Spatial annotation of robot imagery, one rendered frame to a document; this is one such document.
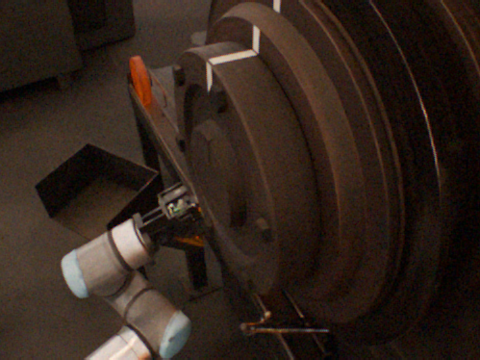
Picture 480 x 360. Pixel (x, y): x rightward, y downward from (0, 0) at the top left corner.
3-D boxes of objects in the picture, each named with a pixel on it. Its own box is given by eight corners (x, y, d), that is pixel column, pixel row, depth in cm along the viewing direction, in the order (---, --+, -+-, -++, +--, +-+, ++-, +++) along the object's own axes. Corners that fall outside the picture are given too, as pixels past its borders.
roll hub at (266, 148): (212, 176, 65) (201, 4, 46) (302, 321, 47) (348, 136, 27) (179, 187, 63) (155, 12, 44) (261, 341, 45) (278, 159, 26)
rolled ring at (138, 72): (136, 62, 139) (144, 60, 141) (127, 55, 155) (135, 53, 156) (146, 110, 149) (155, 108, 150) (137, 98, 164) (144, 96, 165)
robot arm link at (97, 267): (77, 269, 82) (50, 250, 74) (128, 241, 83) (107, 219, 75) (88, 307, 77) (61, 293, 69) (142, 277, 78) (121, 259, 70)
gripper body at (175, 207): (197, 204, 72) (138, 238, 71) (212, 230, 78) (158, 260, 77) (183, 178, 77) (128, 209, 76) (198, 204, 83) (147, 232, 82)
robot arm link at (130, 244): (140, 276, 77) (128, 241, 83) (162, 265, 77) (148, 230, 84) (118, 254, 70) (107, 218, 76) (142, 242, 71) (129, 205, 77)
